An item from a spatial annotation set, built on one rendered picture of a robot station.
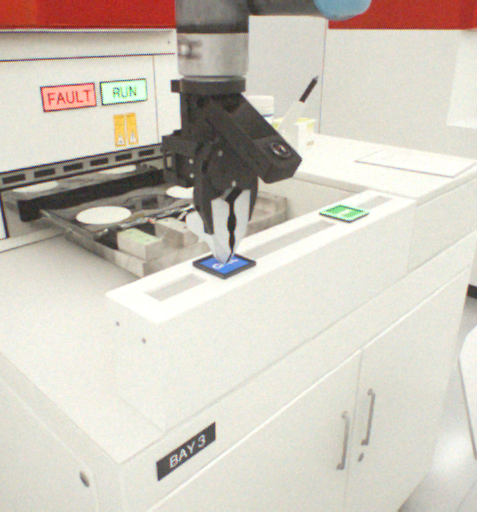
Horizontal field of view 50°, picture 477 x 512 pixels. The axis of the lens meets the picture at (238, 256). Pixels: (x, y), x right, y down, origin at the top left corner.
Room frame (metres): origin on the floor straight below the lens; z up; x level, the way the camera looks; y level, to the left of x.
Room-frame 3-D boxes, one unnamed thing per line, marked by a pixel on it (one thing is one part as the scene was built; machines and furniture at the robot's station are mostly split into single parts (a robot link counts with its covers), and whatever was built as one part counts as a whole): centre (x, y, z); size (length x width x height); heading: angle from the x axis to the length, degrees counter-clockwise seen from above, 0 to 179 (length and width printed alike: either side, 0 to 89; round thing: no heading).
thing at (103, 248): (0.83, 0.18, 0.84); 0.50 x 0.02 x 0.03; 46
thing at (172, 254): (0.91, 0.06, 0.87); 0.36 x 0.08 x 0.03; 136
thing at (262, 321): (0.66, -0.08, 0.89); 0.55 x 0.09 x 0.14; 136
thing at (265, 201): (1.03, -0.06, 0.89); 0.08 x 0.03 x 0.03; 46
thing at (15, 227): (1.10, 0.30, 0.89); 0.44 x 0.02 x 0.10; 136
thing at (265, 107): (1.40, -0.06, 1.01); 0.07 x 0.07 x 0.10
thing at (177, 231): (0.85, 0.11, 0.89); 0.08 x 0.03 x 0.03; 46
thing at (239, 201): (0.59, 0.02, 1.01); 0.06 x 0.03 x 0.09; 46
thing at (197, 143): (0.58, 0.03, 1.12); 0.09 x 0.08 x 0.12; 46
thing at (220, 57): (0.57, 0.03, 1.20); 0.08 x 0.08 x 0.05
